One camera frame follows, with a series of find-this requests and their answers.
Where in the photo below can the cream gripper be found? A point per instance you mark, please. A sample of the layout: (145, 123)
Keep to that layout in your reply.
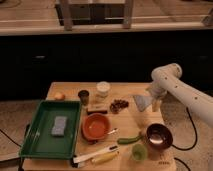
(156, 105)

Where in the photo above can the grey towel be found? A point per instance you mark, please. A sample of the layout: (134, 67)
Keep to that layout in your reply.
(142, 102)

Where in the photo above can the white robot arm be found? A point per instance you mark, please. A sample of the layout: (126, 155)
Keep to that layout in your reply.
(167, 79)

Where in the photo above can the dark purple bowl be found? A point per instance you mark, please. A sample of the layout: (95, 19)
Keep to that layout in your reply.
(159, 137)

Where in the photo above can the orange red bowl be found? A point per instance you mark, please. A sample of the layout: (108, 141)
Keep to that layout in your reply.
(95, 127)

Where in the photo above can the bunch of dark grapes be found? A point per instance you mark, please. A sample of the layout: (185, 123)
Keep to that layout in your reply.
(117, 105)

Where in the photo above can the green cucumber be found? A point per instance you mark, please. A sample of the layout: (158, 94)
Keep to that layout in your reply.
(130, 140)

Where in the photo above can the metal spoon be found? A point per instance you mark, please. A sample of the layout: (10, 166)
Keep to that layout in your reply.
(112, 131)

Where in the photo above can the small green cup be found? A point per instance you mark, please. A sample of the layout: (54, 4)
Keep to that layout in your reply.
(139, 152)

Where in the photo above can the white lidded jar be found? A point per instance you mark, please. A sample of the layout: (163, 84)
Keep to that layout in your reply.
(102, 90)

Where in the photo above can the yellow corn cob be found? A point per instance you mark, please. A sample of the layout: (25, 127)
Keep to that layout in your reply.
(104, 157)

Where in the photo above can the dark metal cup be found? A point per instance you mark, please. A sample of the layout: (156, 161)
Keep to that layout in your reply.
(84, 97)

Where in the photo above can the blue grey sponge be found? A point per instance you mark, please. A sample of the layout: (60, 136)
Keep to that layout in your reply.
(59, 126)

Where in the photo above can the green plastic tray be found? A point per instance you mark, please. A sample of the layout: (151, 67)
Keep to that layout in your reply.
(39, 141)

